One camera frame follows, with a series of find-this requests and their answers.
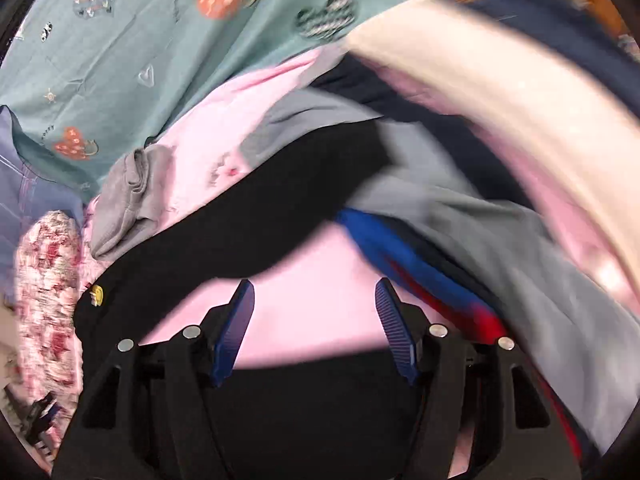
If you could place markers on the black pants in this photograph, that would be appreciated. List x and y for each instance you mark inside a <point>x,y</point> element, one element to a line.
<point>143,414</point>

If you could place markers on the cream quilted mattress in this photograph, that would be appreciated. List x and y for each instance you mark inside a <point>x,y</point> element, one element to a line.
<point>573,126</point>

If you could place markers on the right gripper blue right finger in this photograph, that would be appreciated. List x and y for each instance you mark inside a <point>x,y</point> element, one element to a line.
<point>404,326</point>

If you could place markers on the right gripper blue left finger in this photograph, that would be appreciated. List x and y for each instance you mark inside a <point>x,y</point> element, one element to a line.
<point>225,327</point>

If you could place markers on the pink floral bed sheet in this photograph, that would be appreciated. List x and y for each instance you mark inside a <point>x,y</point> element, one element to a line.
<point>310,309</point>

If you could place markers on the folded grey garment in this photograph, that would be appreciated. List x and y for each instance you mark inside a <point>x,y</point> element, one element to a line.
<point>131,202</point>

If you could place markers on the red floral pillow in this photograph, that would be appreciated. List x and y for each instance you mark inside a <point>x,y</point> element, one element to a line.
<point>46,287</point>

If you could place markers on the dark navy garment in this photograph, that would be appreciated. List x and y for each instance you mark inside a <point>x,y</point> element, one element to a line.
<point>556,25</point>

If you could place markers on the blue and red garment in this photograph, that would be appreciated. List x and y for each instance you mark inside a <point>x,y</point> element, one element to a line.
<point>419,266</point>

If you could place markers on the grey fleece garment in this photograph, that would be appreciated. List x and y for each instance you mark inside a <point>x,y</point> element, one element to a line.
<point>583,341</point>

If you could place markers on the blue denim cloth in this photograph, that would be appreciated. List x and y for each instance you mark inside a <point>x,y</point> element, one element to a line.
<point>25,198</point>

